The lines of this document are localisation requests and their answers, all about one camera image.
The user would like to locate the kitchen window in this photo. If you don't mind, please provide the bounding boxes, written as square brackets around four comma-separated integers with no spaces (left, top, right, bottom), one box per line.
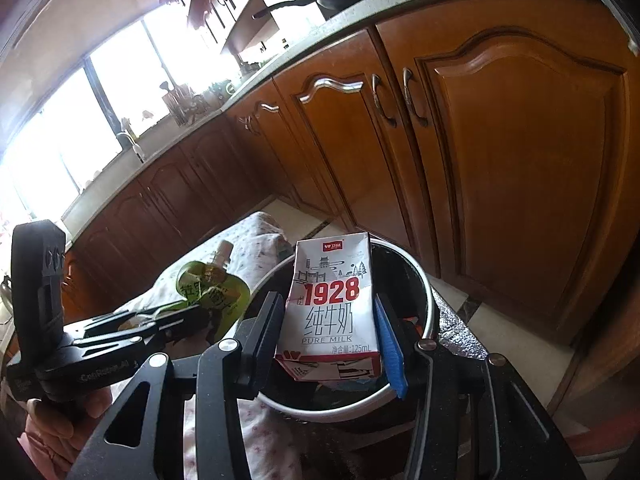
[0,5,241,226]

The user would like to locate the wooden door panel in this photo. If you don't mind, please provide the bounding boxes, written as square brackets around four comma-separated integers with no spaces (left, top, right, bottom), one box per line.
[545,330,640,411]

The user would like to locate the utensil holder with utensils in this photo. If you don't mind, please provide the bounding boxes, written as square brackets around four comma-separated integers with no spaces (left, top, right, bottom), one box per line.
[162,82,194,127]

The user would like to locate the metal sink faucet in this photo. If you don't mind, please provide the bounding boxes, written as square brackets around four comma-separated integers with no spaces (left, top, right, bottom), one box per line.
[117,117,147,163]

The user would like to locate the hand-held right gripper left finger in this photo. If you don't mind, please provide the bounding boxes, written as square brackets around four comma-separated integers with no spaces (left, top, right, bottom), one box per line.
[70,291,286,480]

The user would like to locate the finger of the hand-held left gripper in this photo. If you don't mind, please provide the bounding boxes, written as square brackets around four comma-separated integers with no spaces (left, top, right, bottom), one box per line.
[82,301,192,342]
[75,304,241,361]

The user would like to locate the green spouted drink pouch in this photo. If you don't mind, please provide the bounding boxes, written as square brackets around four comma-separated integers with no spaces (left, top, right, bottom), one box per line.
[176,240,251,343]

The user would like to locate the white and red milk carton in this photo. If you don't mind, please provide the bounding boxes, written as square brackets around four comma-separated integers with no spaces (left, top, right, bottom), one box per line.
[274,231,385,383]

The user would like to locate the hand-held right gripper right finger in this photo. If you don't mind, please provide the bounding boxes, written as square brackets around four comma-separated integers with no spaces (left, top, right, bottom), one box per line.
[374,296,583,480]

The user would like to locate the silver textured mat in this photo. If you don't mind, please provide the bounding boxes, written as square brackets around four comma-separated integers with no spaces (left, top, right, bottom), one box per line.
[434,292,489,362]

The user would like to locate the person's left hand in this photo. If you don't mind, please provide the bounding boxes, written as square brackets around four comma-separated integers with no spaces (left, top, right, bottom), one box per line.
[22,387,115,468]

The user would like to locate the round black trash bin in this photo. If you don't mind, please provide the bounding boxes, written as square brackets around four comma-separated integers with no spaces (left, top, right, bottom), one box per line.
[250,239,437,425]

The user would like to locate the floral printed blanket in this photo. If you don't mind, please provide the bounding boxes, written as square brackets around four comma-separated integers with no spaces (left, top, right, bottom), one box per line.
[117,211,301,480]

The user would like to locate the wooden cabinet door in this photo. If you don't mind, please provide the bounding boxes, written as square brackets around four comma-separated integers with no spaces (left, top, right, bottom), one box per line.
[227,80,346,211]
[272,27,441,279]
[180,125,281,222]
[375,7,637,346]
[107,155,211,261]
[62,195,151,311]

